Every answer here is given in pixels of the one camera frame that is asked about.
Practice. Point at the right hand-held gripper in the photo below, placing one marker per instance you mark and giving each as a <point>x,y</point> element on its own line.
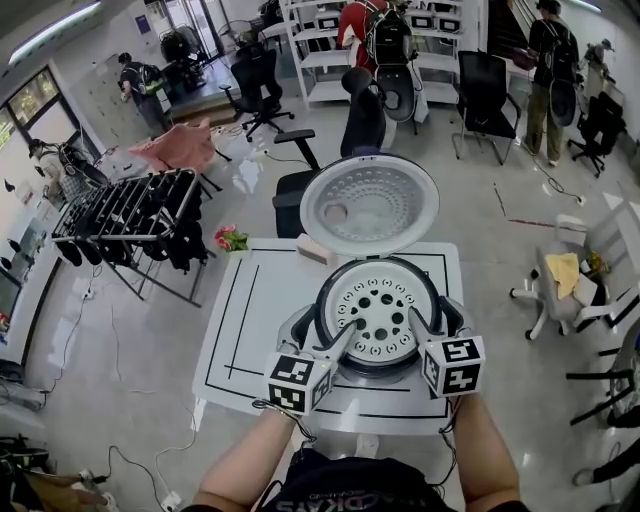
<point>455,367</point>

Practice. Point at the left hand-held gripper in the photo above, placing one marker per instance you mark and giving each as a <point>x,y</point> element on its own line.
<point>300,382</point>

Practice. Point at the black pot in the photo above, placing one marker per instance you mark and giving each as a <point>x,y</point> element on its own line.
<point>322,307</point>

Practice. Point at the white perforated steamer tray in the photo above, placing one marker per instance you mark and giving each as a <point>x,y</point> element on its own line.
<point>380,317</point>

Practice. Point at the person's right forearm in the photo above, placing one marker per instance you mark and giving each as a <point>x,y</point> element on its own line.
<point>480,450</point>

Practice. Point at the person's left forearm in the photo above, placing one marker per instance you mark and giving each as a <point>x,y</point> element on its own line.
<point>250,455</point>

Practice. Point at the pink flower bunch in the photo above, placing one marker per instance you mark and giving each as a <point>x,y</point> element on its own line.
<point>232,240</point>

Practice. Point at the white office chair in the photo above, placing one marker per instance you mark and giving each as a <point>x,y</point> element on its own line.
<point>555,305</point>

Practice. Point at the person's white shoe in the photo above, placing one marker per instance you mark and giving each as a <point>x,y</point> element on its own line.
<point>367,445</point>

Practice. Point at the yellow cloth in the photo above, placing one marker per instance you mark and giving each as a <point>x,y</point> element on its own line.
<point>562,270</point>

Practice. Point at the dark blue rice cooker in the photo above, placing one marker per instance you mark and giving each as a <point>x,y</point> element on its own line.
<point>370,210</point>

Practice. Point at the person's black shirt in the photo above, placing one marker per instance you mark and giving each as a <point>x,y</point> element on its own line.
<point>350,480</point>

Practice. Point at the yellow flower bunch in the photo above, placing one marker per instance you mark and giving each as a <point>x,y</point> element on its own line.
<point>595,262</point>

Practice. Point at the white floor socket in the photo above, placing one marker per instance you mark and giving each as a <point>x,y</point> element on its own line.
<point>581,200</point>

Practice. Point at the white power strip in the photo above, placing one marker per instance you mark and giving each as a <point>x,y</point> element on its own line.
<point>170,500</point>
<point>89,294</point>

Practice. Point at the black high-back office chair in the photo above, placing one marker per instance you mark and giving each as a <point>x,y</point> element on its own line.
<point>362,120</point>

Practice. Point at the pink cloth draped chair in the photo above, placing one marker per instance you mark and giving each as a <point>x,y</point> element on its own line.
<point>180,147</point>

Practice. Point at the black clothes drying rack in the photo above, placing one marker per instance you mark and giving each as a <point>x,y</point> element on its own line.
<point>125,200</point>

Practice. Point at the black cantilever visitor chair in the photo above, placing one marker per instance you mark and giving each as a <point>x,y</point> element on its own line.
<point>482,95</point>

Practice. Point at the black oval shell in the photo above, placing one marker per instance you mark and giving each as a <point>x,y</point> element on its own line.
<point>562,102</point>
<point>397,95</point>

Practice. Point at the black swivel office chair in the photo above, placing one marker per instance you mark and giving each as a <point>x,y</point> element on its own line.
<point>602,125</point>
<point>255,75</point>

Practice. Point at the white shelving unit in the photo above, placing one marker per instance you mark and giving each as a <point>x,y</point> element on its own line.
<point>325,60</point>

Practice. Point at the black backpack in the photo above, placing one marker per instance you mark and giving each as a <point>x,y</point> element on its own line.
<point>387,35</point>

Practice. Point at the dark staircase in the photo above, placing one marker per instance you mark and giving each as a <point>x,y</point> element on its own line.
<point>505,30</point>

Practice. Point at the grey lockers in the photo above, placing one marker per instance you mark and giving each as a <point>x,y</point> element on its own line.
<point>100,105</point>

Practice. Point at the black floor fan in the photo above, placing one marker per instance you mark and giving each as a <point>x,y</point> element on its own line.
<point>232,30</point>

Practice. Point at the glass entrance door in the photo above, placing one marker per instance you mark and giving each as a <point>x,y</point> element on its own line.
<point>200,25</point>

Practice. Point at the black framed window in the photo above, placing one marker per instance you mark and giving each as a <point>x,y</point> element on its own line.
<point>30,100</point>

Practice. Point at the long ceiling light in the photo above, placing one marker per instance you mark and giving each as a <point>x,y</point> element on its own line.
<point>55,27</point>

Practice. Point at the black metal frame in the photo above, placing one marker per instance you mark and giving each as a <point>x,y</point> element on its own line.
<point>600,375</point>

